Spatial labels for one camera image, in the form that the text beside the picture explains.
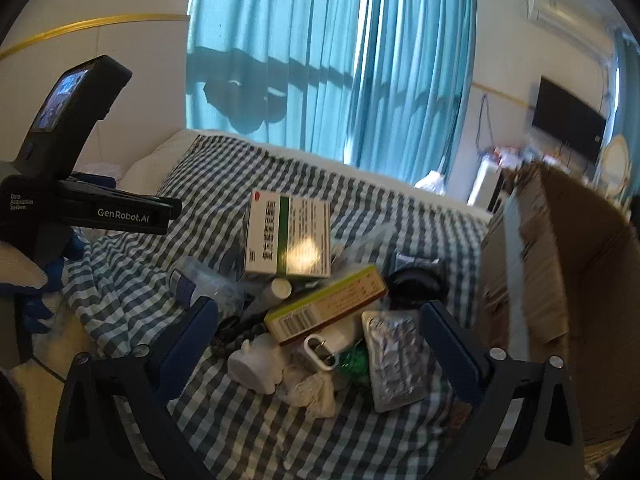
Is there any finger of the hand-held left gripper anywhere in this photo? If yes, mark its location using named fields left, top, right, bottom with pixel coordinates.
left=160, top=197, right=184, bottom=236

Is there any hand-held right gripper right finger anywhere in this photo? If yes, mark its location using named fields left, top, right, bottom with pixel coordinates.
left=420, top=300, right=586, bottom=480

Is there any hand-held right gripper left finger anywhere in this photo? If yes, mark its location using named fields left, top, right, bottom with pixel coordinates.
left=52, top=296, right=221, bottom=480

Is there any white plastic bottle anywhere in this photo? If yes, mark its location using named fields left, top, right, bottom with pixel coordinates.
left=227, top=335, right=289, bottom=394

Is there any brown cardboard box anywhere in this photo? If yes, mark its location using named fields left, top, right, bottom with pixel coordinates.
left=475, top=161, right=640, bottom=455

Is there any person's left hand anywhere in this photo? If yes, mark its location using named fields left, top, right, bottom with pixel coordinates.
left=0, top=232, right=88, bottom=335

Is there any blue white small bottle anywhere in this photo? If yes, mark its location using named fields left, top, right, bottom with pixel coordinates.
left=167, top=255, right=202, bottom=309

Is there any clear plastic bag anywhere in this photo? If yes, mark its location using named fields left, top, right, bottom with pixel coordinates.
left=190, top=255, right=247, bottom=312

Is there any silver blister pack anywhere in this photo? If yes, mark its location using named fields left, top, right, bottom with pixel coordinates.
left=361, top=309, right=432, bottom=413

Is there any black tape roll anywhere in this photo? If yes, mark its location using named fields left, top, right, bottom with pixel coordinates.
left=387, top=269, right=447, bottom=312

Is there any grey tube with white cap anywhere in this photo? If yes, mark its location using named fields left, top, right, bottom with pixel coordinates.
left=240, top=278, right=293, bottom=324

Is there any green crumpled wrapper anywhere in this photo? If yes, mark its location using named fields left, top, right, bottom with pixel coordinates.
left=336, top=345, right=372, bottom=387

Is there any dark foil packet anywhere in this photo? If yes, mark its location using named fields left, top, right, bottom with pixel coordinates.
left=395, top=254, right=442, bottom=274

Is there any checked blanket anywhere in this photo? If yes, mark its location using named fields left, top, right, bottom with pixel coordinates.
left=65, top=132, right=501, bottom=480

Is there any white green medicine box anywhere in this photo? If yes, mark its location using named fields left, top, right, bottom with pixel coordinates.
left=243, top=189, right=334, bottom=281

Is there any crumpled white tissue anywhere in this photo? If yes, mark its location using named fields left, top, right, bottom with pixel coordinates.
left=280, top=365, right=337, bottom=420

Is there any yellow-green brown medicine box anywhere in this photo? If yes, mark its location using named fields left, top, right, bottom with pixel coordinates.
left=263, top=264, right=390, bottom=346

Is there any white bed quilt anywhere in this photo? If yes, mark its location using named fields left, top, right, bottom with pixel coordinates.
left=120, top=127, right=496, bottom=222

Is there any white suitcase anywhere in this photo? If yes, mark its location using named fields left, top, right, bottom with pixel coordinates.
left=470, top=159, right=503, bottom=209

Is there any teal window curtain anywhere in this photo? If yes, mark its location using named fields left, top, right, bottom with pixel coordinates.
left=350, top=0, right=478, bottom=187
left=185, top=0, right=383, bottom=167

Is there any white oval vanity mirror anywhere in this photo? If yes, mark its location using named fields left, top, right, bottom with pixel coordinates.
left=601, top=134, right=632, bottom=197

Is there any narrow teal curtain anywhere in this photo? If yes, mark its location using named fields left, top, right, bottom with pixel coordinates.
left=611, top=30, right=640, bottom=208

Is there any white air conditioner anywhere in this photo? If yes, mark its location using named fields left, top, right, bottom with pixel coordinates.
left=526, top=0, right=617, bottom=57

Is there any white clip with metal ring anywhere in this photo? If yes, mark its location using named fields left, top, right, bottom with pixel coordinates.
left=303, top=333, right=342, bottom=372

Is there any black wall cable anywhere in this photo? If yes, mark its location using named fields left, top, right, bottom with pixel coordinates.
left=476, top=92, right=497, bottom=155

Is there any black wall television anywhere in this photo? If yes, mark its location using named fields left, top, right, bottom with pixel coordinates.
left=531, top=76, right=609, bottom=166

